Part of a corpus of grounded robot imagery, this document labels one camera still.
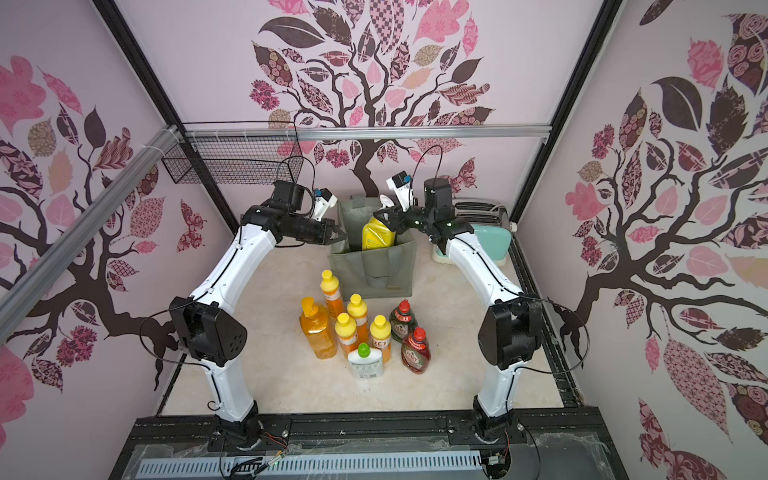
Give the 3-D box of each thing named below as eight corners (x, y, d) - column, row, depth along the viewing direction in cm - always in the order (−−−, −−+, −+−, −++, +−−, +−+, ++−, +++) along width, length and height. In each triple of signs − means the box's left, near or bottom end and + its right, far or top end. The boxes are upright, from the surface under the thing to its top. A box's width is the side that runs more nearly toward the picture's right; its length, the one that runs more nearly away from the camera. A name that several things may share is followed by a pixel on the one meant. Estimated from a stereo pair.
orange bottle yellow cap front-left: (344, 366, 87) (331, 332, 69) (345, 349, 90) (334, 312, 72) (360, 366, 87) (352, 332, 69) (361, 349, 90) (353, 312, 72)
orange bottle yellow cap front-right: (376, 366, 86) (372, 332, 68) (373, 353, 88) (368, 317, 71) (391, 361, 87) (391, 327, 69) (388, 349, 89) (387, 312, 71)
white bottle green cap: (354, 380, 84) (346, 357, 70) (355, 367, 86) (348, 342, 72) (382, 380, 84) (380, 357, 70) (382, 367, 86) (380, 342, 72)
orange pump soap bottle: (314, 359, 88) (292, 320, 68) (317, 339, 92) (297, 297, 72) (335, 359, 88) (319, 320, 68) (338, 339, 92) (323, 297, 72)
